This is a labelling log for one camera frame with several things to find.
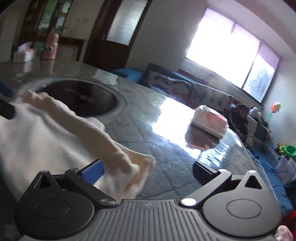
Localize cream knit garment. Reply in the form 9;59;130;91
1;90;156;201

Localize seated child dark clothes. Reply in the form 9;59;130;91
228;104;249;144

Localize blue corner sofa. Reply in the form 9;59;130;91
111;63;295;216

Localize white pink tissue box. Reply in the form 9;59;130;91
13;42;36;63

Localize pink cartoon face bottle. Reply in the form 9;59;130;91
41;28;59;60

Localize clear plastic storage box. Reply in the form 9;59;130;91
275;156;296;186

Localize white plush toy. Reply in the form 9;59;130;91
248;106;263;123

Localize green plastic bowl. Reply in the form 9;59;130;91
284;145;296;158

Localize butterfly cushion right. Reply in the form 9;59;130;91
188;83;234;114

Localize butterfly cushion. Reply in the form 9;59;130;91
146;71;191;99
188;83;234;114

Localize dark wooden side table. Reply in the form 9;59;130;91
33;36;85;61

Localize pink white small garment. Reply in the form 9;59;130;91
274;225;293;241

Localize butterfly cushion left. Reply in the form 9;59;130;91
146;71;191;99

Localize colourful pinwheel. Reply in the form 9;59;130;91
270;101;281;116

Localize dark wooden door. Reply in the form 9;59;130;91
83;0;152;71

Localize window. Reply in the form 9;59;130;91
185;7;280;103

